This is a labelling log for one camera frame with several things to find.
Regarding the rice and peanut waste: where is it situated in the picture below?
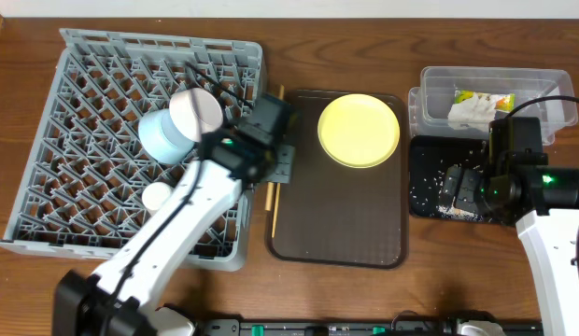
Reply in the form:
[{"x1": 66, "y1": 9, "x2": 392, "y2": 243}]
[{"x1": 410, "y1": 148, "x2": 499, "y2": 223}]

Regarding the wooden chopstick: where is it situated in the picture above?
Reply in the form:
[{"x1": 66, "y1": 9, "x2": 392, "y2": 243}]
[
  {"x1": 271, "y1": 183, "x2": 281, "y2": 239},
  {"x1": 265, "y1": 85, "x2": 285, "y2": 212}
]

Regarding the yellow plate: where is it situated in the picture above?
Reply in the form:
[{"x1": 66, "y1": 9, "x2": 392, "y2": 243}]
[{"x1": 317, "y1": 93, "x2": 401, "y2": 169}]

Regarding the white pink bowl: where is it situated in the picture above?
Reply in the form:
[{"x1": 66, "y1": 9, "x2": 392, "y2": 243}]
[{"x1": 169, "y1": 88, "x2": 223, "y2": 142}]

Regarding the light blue bowl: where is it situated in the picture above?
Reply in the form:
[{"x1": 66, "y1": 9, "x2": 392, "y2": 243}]
[{"x1": 138, "y1": 108, "x2": 195, "y2": 164}]

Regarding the white cup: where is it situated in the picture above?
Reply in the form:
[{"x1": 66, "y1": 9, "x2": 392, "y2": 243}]
[{"x1": 141, "y1": 182, "x2": 174, "y2": 216}]

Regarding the green snack wrapper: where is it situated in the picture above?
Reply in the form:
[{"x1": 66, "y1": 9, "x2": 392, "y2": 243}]
[{"x1": 454, "y1": 90, "x2": 515, "y2": 112}]

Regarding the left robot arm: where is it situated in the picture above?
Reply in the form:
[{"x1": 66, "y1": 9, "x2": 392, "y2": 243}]
[{"x1": 51, "y1": 93, "x2": 297, "y2": 336}]

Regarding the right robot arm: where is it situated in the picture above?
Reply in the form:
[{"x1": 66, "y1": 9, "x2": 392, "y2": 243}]
[{"x1": 438, "y1": 116, "x2": 579, "y2": 335}]

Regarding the grey dishwasher rack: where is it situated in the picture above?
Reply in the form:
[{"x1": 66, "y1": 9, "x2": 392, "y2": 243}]
[{"x1": 0, "y1": 29, "x2": 266, "y2": 259}]

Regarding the black plastic bin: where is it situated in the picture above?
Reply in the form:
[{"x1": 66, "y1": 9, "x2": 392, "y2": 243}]
[{"x1": 408, "y1": 134, "x2": 515, "y2": 225}]

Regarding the dark brown serving tray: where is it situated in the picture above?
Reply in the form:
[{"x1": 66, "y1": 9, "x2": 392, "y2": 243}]
[{"x1": 265, "y1": 90, "x2": 409, "y2": 270}]

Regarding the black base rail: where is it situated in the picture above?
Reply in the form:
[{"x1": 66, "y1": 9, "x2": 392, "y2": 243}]
[{"x1": 196, "y1": 310, "x2": 544, "y2": 336}]

